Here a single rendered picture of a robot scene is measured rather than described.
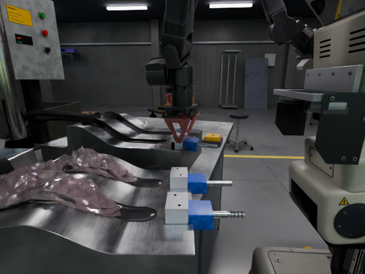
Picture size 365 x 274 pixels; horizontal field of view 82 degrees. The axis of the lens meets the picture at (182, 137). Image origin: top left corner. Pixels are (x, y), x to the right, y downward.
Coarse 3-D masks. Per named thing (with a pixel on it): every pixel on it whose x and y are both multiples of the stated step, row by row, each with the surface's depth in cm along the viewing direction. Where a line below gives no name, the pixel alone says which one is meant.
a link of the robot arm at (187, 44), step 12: (168, 0) 44; (180, 0) 43; (192, 0) 44; (168, 12) 45; (180, 12) 44; (192, 12) 46; (168, 24) 46; (180, 24) 45; (192, 24) 49; (168, 36) 48; (180, 36) 47; (192, 36) 51; (180, 48) 48
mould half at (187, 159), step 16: (80, 128) 63; (96, 128) 66; (128, 128) 75; (144, 128) 81; (160, 128) 83; (176, 128) 81; (48, 144) 71; (64, 144) 71; (80, 144) 65; (96, 144) 63; (112, 144) 62; (128, 144) 63; (144, 144) 62; (160, 144) 61; (48, 160) 71; (128, 160) 61; (144, 160) 59; (160, 160) 57; (176, 160) 56; (192, 160) 68
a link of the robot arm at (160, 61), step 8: (168, 48) 48; (176, 48) 48; (168, 56) 49; (176, 56) 48; (152, 64) 56; (160, 64) 54; (168, 64) 51; (176, 64) 50; (152, 72) 57; (160, 72) 56; (152, 80) 58; (160, 80) 56
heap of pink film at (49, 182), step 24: (24, 168) 42; (48, 168) 43; (72, 168) 42; (96, 168) 42; (120, 168) 44; (0, 192) 34; (24, 192) 32; (48, 192) 31; (72, 192) 32; (96, 192) 34
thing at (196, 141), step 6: (180, 132) 63; (186, 138) 62; (192, 138) 62; (198, 138) 62; (180, 144) 59; (186, 144) 59; (192, 144) 58; (198, 144) 60; (204, 144) 59; (186, 150) 59; (192, 150) 59
